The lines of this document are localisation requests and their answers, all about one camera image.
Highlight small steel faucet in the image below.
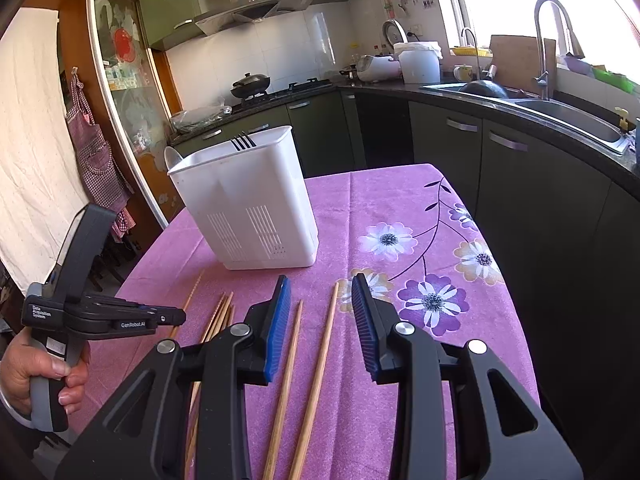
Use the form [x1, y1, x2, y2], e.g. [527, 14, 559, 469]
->
[460, 27, 485, 81]

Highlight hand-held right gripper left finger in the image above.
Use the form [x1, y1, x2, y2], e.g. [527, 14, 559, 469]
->
[55, 275, 293, 480]

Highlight dark green base cabinets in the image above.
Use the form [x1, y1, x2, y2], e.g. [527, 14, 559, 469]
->
[170, 87, 640, 461]

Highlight white plastic utensil holder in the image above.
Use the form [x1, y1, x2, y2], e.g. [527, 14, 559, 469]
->
[166, 125, 321, 271]

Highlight wooden cutting board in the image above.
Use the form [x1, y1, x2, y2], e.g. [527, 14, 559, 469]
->
[487, 35, 557, 96]

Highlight clear bag of vegetables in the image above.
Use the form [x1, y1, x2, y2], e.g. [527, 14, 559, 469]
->
[170, 105, 233, 133]

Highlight black kitchen countertop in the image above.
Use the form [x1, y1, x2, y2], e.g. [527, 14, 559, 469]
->
[167, 77, 640, 186]

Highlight person's left hand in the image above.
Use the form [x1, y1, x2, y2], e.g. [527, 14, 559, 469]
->
[0, 332, 92, 416]

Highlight green wall cabinets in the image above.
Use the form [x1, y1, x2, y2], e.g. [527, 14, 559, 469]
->
[135, 0, 363, 52]

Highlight tall steel faucet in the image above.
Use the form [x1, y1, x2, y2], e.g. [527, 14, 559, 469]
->
[532, 0, 586, 102]

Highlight white rice cooker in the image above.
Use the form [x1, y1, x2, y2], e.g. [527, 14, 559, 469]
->
[356, 19, 408, 84]

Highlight dark wooden chair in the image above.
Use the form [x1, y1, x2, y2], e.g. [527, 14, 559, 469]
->
[92, 237, 143, 291]

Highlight green plastic containers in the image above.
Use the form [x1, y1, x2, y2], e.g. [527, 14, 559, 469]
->
[592, 65, 637, 93]

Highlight frosted glass sliding door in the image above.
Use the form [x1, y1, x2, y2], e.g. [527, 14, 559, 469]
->
[85, 0, 183, 228]

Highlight silver bracelet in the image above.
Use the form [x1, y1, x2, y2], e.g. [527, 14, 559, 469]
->
[0, 387, 33, 428]

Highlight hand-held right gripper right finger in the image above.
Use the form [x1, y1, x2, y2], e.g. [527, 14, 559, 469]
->
[350, 272, 584, 480]

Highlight stainless steel sink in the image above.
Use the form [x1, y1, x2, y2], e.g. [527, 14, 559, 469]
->
[420, 81, 633, 156]

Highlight dark pan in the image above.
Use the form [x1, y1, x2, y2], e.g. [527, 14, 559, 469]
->
[459, 79, 511, 101]

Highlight black gas stove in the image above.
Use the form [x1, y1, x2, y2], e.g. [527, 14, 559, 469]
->
[232, 78, 333, 108]

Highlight black wok with lid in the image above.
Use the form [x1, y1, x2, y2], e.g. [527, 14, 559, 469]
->
[230, 72, 272, 100]

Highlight purple floral tablecloth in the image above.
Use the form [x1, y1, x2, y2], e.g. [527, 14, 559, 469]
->
[55, 162, 543, 480]

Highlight checked apron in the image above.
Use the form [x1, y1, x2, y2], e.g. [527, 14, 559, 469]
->
[65, 66, 136, 241]

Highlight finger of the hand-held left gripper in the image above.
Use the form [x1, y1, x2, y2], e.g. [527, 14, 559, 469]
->
[110, 305, 187, 341]
[91, 295, 152, 309]

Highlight white plastic bucket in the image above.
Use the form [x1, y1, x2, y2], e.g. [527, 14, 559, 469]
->
[393, 41, 443, 84]

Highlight white hanging cloth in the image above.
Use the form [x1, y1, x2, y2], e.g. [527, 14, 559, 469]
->
[0, 7, 96, 296]

